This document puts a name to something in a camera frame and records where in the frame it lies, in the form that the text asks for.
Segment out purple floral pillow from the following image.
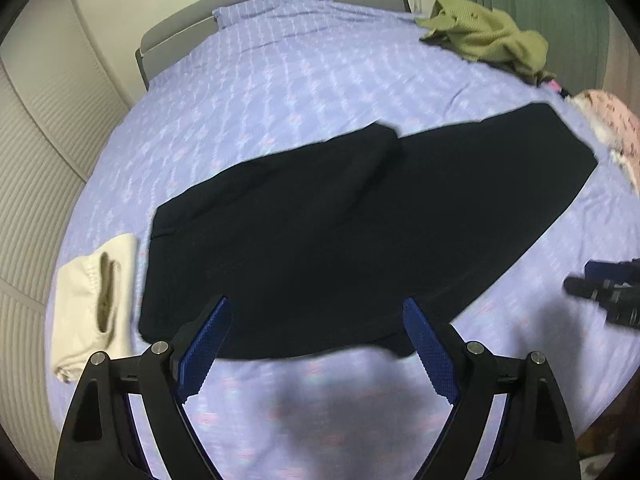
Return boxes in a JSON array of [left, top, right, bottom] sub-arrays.
[[212, 0, 332, 29]]

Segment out white louvered wardrobe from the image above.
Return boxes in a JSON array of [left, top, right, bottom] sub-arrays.
[[1, 0, 127, 452]]

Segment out olive green sweater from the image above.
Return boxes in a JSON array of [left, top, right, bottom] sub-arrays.
[[416, 0, 555, 86]]

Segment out green curtain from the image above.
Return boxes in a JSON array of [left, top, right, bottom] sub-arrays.
[[472, 0, 610, 93]]

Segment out pink patterned jacket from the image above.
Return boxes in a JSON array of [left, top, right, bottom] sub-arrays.
[[570, 89, 639, 162]]

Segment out folded cream cloth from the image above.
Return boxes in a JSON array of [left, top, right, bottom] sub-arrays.
[[50, 233, 138, 382]]

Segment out black pants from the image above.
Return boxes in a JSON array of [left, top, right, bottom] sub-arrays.
[[138, 103, 597, 360]]

